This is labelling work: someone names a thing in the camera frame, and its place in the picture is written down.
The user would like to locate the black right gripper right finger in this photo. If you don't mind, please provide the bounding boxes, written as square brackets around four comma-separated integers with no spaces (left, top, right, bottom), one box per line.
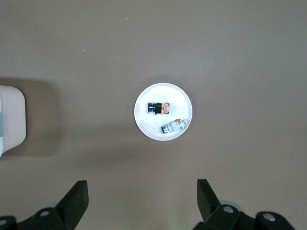
[193,179,296,230]

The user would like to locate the white and green push-button switch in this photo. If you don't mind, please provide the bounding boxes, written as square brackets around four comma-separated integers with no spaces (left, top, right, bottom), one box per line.
[160,118,188,134]

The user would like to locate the white lidded box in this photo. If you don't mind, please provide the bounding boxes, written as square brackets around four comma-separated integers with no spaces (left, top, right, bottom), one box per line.
[0,85,26,158]

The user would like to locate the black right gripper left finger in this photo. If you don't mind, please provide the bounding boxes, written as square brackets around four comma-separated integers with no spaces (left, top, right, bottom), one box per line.
[0,180,90,230]

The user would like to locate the black and orange push-button switch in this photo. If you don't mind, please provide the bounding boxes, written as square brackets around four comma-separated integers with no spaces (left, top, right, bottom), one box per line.
[146,101,171,115]

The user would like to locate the pink round plate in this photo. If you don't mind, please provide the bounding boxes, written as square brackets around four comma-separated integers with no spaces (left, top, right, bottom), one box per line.
[133,82,193,141]

